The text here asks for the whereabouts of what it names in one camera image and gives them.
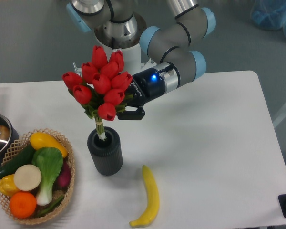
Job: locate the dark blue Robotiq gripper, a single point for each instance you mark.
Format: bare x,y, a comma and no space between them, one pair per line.
145,86

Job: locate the red tulip bouquet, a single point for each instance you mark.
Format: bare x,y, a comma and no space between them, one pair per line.
101,87

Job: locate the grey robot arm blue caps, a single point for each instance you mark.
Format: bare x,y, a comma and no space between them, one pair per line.
159,60

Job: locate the dark grey ribbed vase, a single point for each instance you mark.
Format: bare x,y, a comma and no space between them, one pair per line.
106,154

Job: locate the purple sweet potato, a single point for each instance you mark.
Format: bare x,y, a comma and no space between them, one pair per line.
64,178

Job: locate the green bok choy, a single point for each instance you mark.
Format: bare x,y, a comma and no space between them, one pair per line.
49,161

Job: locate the yellow banana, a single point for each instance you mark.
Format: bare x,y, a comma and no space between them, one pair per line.
153,200

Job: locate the yellow squash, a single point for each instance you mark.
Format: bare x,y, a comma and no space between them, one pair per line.
39,140

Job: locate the green chili pepper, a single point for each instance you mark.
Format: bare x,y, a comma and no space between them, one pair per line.
50,208

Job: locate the woven wicker basket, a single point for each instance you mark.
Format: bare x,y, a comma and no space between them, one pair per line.
13,150

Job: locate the dark green cucumber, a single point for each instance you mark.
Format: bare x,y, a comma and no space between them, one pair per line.
24,157

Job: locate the white round radish slice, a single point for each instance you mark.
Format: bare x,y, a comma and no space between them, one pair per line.
27,177

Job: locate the orange fruit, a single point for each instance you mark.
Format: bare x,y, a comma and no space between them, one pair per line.
22,204

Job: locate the yellow bell pepper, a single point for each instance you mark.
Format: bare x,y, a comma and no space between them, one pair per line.
7,186

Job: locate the blue plastic bag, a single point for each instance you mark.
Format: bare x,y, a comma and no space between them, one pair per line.
269,15

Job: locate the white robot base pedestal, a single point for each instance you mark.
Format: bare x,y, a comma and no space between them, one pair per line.
122,32

